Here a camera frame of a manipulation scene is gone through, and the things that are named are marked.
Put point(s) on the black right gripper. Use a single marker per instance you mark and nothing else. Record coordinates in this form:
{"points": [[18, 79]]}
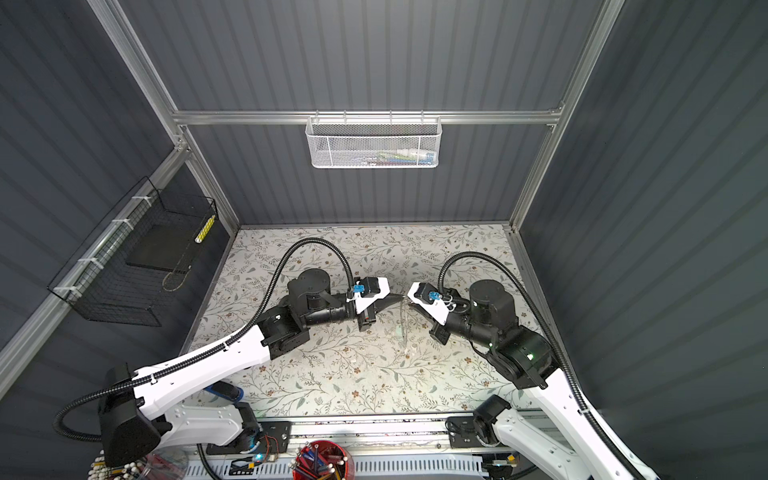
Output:
{"points": [[438, 332]]}

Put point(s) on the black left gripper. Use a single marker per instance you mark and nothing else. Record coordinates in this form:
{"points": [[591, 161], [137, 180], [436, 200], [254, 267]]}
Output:
{"points": [[365, 318]]}

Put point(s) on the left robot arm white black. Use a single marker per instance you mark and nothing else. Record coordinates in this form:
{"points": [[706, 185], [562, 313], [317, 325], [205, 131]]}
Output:
{"points": [[151, 416]]}

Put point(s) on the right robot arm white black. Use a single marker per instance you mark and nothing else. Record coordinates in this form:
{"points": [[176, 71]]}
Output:
{"points": [[488, 318]]}

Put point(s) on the red pencil cup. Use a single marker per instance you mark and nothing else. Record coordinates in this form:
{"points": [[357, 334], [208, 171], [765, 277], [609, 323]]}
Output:
{"points": [[323, 460]]}

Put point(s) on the blue black stapler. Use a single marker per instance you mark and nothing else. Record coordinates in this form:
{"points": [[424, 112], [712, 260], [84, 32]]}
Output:
{"points": [[226, 391]]}

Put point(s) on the yellow marker pen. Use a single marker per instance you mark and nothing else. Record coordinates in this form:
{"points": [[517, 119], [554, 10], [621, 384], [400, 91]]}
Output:
{"points": [[205, 229]]}

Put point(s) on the black foam pad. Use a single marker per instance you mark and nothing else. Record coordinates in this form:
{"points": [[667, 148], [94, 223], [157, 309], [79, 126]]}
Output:
{"points": [[165, 248]]}

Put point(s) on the clear pencil jar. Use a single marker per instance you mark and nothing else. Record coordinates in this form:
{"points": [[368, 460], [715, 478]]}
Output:
{"points": [[166, 464]]}

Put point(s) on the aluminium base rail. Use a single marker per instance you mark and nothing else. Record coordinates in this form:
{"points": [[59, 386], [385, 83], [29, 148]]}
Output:
{"points": [[420, 446]]}

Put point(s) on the white wire mesh basket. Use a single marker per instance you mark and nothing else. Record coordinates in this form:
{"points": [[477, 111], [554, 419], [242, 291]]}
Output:
{"points": [[374, 145]]}

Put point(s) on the horizontal aluminium frame bar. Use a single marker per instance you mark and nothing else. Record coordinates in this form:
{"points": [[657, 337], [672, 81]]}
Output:
{"points": [[280, 118]]}

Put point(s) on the black wire basket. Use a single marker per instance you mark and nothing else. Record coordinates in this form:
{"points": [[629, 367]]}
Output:
{"points": [[137, 271]]}

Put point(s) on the aluminium frame corner post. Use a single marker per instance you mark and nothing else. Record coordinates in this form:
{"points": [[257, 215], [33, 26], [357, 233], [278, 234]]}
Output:
{"points": [[126, 41]]}

